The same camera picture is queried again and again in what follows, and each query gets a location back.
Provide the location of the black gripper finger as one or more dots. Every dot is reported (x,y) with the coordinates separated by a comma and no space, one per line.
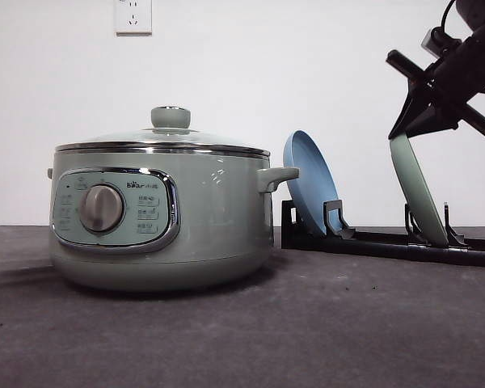
(434,118)
(416,91)

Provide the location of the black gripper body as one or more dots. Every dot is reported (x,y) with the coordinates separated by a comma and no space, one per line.
(437,88)

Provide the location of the green plate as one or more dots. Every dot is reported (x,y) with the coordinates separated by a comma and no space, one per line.
(426,212)

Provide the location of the glass steamer lid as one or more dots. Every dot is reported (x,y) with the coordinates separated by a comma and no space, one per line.
(170,134)

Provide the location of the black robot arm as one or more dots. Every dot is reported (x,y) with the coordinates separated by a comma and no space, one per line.
(464,67)

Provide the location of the blue plate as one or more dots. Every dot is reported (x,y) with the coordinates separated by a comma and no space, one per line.
(315,183)

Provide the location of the black plate rack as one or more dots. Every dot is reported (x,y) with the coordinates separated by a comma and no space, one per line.
(338,235)

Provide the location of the green electric steamer pot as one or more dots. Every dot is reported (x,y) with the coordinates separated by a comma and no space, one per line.
(161,216)

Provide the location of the gray wrist camera box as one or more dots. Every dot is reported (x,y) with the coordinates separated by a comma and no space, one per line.
(439,43)

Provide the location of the white wall socket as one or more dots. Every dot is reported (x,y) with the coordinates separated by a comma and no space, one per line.
(132,18)

